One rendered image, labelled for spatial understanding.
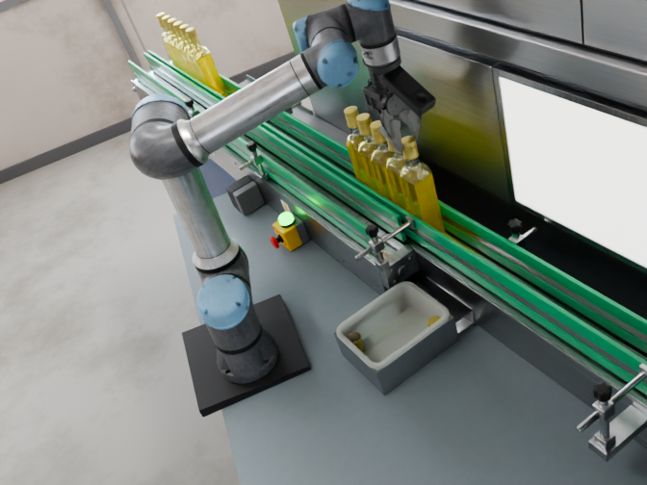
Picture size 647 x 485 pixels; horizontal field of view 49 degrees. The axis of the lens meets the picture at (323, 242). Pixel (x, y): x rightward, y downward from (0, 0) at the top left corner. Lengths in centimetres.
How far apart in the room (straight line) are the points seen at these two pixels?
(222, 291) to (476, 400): 60
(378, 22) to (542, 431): 86
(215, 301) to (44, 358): 192
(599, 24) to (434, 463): 86
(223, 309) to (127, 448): 135
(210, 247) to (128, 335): 167
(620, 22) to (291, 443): 104
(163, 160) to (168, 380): 172
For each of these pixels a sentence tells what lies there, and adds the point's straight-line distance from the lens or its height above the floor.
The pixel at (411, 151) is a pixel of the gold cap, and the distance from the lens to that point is 159.
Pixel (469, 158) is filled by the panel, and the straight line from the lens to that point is 168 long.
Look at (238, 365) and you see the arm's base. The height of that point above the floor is 83.
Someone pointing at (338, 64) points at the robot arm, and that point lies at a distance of 130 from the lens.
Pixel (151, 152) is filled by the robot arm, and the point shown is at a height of 139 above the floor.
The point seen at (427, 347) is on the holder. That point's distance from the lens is 162.
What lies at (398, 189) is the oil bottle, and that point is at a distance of 169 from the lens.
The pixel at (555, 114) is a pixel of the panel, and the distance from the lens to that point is 139.
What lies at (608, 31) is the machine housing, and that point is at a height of 144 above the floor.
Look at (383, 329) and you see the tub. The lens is 171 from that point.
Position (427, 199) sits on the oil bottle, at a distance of 166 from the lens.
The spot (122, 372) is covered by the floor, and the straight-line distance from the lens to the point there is 314.
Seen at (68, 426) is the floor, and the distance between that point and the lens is 309.
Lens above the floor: 201
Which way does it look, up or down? 38 degrees down
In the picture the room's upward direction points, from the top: 20 degrees counter-clockwise
